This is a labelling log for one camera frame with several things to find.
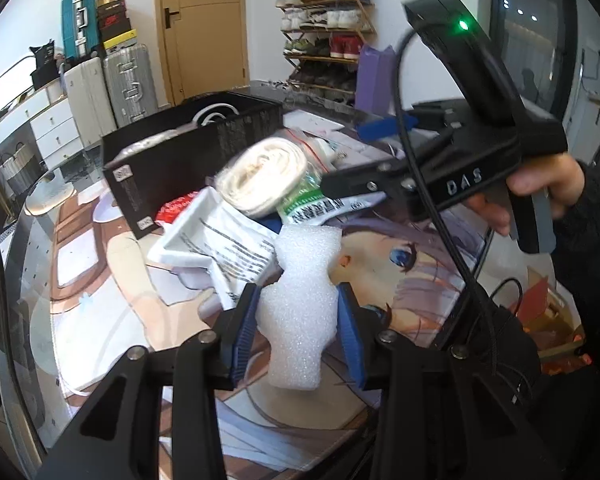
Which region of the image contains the printed desk mat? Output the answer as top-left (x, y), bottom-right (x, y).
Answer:
top-left (45, 125), bottom-right (588, 480)

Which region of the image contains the white rope coil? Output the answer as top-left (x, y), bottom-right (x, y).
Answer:
top-left (215, 135), bottom-right (326, 221)

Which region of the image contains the white foam piece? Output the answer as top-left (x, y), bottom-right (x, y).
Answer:
top-left (257, 224), bottom-right (343, 390)

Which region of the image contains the stack of shoe boxes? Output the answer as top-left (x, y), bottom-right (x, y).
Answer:
top-left (96, 0), bottom-right (139, 56)

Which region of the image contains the woven laundry basket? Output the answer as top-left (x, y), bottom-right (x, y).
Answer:
top-left (0, 144), bottom-right (44, 197)

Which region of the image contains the white suitcase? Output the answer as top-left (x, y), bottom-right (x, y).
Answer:
top-left (62, 57), bottom-right (118, 134)

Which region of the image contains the person's right hand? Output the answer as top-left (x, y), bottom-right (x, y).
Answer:
top-left (467, 152), bottom-right (587, 237)

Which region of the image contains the black cardboard box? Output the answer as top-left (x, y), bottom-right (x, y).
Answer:
top-left (102, 91), bottom-right (286, 241)

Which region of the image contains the green white packet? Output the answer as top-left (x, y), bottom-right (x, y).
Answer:
top-left (275, 170), bottom-right (386, 228)

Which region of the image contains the black bag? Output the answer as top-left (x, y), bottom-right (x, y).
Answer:
top-left (29, 42), bottom-right (64, 89)

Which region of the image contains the oval mirror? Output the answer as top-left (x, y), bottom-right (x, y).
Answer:
top-left (0, 55), bottom-right (39, 117)

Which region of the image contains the wooden door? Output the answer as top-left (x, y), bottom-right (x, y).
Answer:
top-left (155, 0), bottom-right (249, 107)

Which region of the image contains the purple bag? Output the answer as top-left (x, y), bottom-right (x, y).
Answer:
top-left (355, 44), bottom-right (397, 112)

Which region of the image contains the teal suitcase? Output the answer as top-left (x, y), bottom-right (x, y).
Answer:
top-left (61, 0), bottom-right (102, 61)

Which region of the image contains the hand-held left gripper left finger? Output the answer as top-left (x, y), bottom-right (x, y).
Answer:
top-left (35, 282), bottom-right (263, 480)

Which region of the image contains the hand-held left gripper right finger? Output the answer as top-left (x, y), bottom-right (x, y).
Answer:
top-left (337, 282), bottom-right (571, 480)

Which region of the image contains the wooden shoe rack with shoes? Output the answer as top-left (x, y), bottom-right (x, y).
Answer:
top-left (275, 0), bottom-right (377, 107)

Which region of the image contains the red white plastic bag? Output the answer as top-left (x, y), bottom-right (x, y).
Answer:
top-left (156, 194), bottom-right (200, 227)

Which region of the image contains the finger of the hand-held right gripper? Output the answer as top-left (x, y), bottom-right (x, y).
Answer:
top-left (357, 116), bottom-right (453, 158)
top-left (322, 160), bottom-right (412, 202)

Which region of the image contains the silver suitcase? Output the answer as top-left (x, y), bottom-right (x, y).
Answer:
top-left (102, 42), bottom-right (159, 129)

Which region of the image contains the white dresser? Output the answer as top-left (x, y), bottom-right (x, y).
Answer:
top-left (0, 80), bottom-right (89, 173)

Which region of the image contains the white printed plastic packet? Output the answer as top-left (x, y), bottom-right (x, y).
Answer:
top-left (147, 187), bottom-right (281, 311)

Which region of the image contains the person's right forearm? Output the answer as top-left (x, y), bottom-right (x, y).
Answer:
top-left (547, 160), bottom-right (600, 361)

